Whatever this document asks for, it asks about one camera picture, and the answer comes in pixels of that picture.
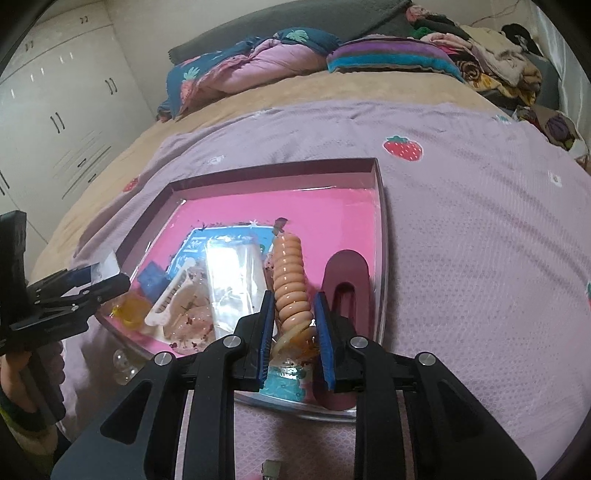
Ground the brown patterned cloth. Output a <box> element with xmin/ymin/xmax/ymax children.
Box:
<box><xmin>517</xmin><ymin>105</ymin><xmax>591</xmax><ymax>167</ymax></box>

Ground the purple strawberry print blanket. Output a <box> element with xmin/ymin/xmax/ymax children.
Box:
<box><xmin>55</xmin><ymin>102</ymin><xmax>591</xmax><ymax>480</ymax></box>

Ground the orange spiral hair tie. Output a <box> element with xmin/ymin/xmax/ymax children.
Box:
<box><xmin>261</xmin><ymin>217</ymin><xmax>324</xmax><ymax>402</ymax></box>

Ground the yellow hoop earrings packet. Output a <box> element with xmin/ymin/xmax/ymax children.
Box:
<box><xmin>90</xmin><ymin>251</ymin><xmax>153</xmax><ymax>330</ymax></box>

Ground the clear plastic packet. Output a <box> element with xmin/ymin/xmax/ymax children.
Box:
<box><xmin>203</xmin><ymin>237</ymin><xmax>271</xmax><ymax>342</ymax></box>

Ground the white wardrobe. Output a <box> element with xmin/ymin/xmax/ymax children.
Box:
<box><xmin>0</xmin><ymin>11</ymin><xmax>158</xmax><ymax>232</ymax></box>

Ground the maroon hair clip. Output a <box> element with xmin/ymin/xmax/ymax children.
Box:
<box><xmin>314</xmin><ymin>249</ymin><xmax>372</xmax><ymax>411</ymax></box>

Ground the white claw hair clip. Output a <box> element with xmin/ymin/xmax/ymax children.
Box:
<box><xmin>144</xmin><ymin>258</ymin><xmax>208</xmax><ymax>329</ymax></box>

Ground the white curtain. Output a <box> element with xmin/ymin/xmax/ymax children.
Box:
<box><xmin>531</xmin><ymin>0</ymin><xmax>591</xmax><ymax>125</ymax></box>

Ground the striped purple teal pillow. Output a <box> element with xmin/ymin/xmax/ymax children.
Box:
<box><xmin>327</xmin><ymin>38</ymin><xmax>467</xmax><ymax>84</ymax></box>

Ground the blue printed card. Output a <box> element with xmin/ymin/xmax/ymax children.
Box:
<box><xmin>173</xmin><ymin>222</ymin><xmax>278</xmax><ymax>287</ymax></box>

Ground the pearl earrings packet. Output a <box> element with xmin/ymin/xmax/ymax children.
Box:
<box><xmin>111</xmin><ymin>348</ymin><xmax>148</xmax><ymax>386</ymax></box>

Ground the person's left forearm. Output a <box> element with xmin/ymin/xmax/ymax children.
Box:
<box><xmin>0</xmin><ymin>394</ymin><xmax>58</xmax><ymax>480</ymax></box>

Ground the brown pink mesh bow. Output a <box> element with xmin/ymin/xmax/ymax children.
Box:
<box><xmin>166</xmin><ymin>291</ymin><xmax>218</xmax><ymax>356</ymax></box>

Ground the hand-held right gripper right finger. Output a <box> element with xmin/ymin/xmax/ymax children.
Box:
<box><xmin>314</xmin><ymin>292</ymin><xmax>539</xmax><ymax>480</ymax></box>

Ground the pink-lined cardboard box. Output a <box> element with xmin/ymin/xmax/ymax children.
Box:
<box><xmin>74</xmin><ymin>158</ymin><xmax>391</xmax><ymax>421</ymax></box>

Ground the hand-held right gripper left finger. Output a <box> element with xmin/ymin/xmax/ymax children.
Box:
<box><xmin>51</xmin><ymin>290</ymin><xmax>276</xmax><ymax>480</ymax></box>

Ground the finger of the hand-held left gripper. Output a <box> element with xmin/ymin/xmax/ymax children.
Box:
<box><xmin>9</xmin><ymin>272</ymin><xmax>132</xmax><ymax>344</ymax></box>
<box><xmin>28</xmin><ymin>264</ymin><xmax>100</xmax><ymax>305</ymax></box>

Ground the grey headboard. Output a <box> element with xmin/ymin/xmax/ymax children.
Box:
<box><xmin>167</xmin><ymin>0</ymin><xmax>416</xmax><ymax>65</ymax></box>

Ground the small blue box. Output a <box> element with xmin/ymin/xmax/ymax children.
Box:
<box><xmin>137</xmin><ymin>263</ymin><xmax>167</xmax><ymax>298</ymax></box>

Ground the blue pink strawberry quilt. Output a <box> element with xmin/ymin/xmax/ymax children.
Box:
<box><xmin>157</xmin><ymin>28</ymin><xmax>342</xmax><ymax>123</ymax></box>

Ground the pile of clothes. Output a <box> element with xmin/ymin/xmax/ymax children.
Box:
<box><xmin>406</xmin><ymin>4</ymin><xmax>546</xmax><ymax>112</ymax></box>

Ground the person's left hand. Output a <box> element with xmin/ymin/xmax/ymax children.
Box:
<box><xmin>0</xmin><ymin>353</ymin><xmax>35</xmax><ymax>409</ymax></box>

